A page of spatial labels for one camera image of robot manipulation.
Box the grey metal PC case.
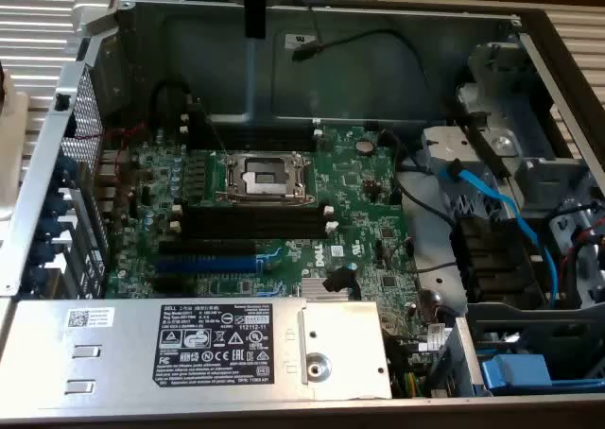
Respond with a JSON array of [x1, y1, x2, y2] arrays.
[[0, 0, 605, 429]]

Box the thin steel locking lever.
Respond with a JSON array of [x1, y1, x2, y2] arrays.
[[206, 115, 231, 156]]

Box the steel CPU socket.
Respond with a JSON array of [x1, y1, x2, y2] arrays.
[[215, 150, 319, 208]]

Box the green motherboard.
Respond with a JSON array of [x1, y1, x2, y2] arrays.
[[96, 124, 458, 354]]

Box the long black expansion slot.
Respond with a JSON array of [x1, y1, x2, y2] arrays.
[[158, 238, 259, 256]]

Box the dark blue retainer clip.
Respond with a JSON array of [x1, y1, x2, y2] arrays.
[[54, 157, 79, 187], [26, 263, 48, 291], [35, 214, 61, 241]]

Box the blue expansion slot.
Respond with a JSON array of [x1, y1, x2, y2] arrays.
[[154, 253, 285, 274]]

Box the grey metal disk bay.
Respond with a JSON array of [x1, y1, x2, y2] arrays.
[[453, 41, 605, 307]]

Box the silver finned heatsink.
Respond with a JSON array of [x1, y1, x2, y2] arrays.
[[301, 277, 364, 302]]

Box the short black expansion slot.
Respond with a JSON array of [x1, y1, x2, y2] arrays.
[[150, 275, 186, 294]]

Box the silver power supply black label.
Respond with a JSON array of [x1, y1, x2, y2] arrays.
[[0, 299, 393, 402]]

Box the blue plastic drive carrier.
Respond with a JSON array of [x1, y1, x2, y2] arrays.
[[479, 352, 605, 397]]

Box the black wire with plug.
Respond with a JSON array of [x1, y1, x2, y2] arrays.
[[291, 27, 429, 123]]

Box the black looped wire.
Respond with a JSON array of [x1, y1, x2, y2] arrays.
[[149, 79, 191, 132]]

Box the aluminium corner bracket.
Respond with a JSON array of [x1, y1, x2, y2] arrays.
[[70, 0, 119, 61]]

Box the red black twisted wire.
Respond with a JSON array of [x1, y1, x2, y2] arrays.
[[101, 120, 148, 198]]

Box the black wire plug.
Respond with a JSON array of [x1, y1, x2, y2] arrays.
[[320, 266, 356, 294]]

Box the light blue flat wire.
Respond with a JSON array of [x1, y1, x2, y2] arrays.
[[437, 162, 559, 302]]

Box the black ribbed plastic bracket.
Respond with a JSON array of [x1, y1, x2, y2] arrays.
[[451, 215, 545, 307]]

